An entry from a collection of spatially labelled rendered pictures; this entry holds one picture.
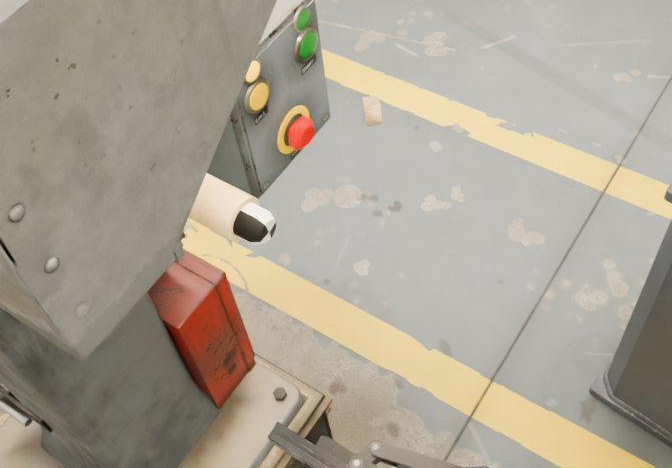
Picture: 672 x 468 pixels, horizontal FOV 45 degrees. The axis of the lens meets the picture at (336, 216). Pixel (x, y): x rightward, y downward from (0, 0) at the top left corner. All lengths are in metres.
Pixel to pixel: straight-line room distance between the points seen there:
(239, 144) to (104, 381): 0.47
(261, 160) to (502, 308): 1.11
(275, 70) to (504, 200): 1.31
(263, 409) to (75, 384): 0.46
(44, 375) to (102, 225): 0.81
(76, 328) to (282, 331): 1.61
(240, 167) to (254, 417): 0.69
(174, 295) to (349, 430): 0.66
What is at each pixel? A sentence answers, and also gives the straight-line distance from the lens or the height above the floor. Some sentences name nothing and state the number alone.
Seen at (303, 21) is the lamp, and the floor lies 1.11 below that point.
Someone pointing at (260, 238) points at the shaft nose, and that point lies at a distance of 0.51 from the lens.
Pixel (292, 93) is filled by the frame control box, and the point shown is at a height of 1.02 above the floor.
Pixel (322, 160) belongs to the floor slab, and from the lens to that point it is 2.21.
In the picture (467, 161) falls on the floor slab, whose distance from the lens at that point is 2.19.
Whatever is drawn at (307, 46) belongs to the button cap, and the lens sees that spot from 0.90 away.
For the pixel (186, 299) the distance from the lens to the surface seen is 1.27.
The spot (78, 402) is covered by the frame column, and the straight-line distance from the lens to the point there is 1.19.
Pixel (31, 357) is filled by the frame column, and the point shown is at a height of 0.81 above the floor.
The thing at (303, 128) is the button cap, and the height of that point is 0.99.
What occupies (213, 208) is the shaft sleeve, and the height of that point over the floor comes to 1.26.
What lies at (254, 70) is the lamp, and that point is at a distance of 0.83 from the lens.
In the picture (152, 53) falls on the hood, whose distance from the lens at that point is 0.29.
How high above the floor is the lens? 1.66
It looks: 53 degrees down
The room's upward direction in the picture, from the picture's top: 8 degrees counter-clockwise
